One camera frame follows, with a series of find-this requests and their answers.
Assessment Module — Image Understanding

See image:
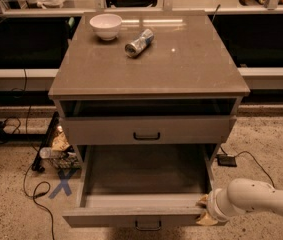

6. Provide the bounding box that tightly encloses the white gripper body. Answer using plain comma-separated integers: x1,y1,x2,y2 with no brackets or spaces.
207,188,241,222

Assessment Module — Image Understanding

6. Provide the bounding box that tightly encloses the grey drawer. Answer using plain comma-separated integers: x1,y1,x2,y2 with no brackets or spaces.
60,116,236,145
63,144,213,231

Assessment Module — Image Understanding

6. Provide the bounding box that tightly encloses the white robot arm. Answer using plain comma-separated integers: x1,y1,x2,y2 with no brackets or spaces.
196,178,283,226

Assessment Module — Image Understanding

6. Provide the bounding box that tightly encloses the grey drawer cabinet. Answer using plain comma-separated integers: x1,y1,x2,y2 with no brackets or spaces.
48,10,251,165

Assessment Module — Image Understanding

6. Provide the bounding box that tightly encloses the black foot pedal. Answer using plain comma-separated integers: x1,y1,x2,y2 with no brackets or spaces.
217,155,237,167

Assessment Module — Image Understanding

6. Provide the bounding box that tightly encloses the blue tape cross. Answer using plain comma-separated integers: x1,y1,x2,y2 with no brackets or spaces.
49,168,77,199

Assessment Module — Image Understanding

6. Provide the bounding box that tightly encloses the crushed silver blue can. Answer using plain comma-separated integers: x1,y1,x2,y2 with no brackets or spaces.
125,29,154,58

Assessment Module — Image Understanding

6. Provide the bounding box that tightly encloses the white bowl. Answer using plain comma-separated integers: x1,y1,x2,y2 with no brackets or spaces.
89,13,122,41

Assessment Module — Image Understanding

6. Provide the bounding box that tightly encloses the black pedal cable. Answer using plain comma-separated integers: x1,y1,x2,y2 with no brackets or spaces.
234,150,276,189

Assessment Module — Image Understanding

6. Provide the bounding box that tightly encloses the black floor cable left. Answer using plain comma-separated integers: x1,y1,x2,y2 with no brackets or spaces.
22,68,56,240

